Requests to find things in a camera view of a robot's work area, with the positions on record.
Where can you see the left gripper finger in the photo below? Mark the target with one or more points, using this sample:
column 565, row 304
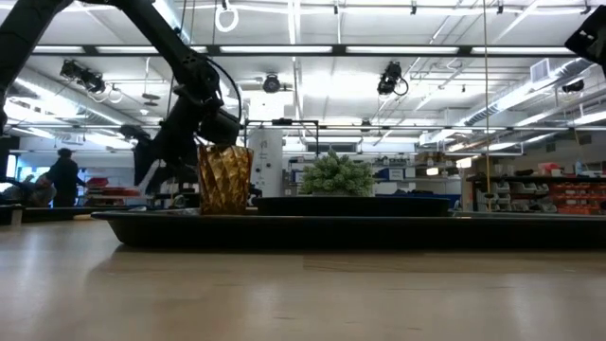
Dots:
column 180, row 177
column 144, row 161

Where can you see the amber faceted cup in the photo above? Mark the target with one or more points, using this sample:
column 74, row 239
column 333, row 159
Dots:
column 225, row 184

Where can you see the black rectangular tray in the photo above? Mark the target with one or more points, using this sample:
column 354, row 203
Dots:
column 331, row 232

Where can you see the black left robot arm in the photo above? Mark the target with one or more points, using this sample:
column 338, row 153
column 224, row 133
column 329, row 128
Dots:
column 156, row 33

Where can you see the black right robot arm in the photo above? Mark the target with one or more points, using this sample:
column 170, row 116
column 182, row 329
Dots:
column 592, row 38

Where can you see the person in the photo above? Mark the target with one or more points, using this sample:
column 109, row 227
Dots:
column 40, row 189
column 65, row 180

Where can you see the white column cabinet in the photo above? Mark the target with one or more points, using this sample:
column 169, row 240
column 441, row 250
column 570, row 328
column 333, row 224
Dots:
column 266, row 166

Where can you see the black overhead crossbar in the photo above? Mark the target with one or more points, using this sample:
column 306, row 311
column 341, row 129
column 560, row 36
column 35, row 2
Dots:
column 214, row 49

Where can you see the green artificial potted plant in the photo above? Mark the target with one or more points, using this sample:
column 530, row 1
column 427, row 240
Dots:
column 337, row 175

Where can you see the black rack with bins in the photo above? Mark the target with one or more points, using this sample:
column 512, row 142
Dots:
column 521, row 194

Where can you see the black overhead camera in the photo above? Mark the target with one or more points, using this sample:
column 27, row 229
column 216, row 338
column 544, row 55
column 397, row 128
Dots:
column 271, row 84
column 390, row 78
column 83, row 76

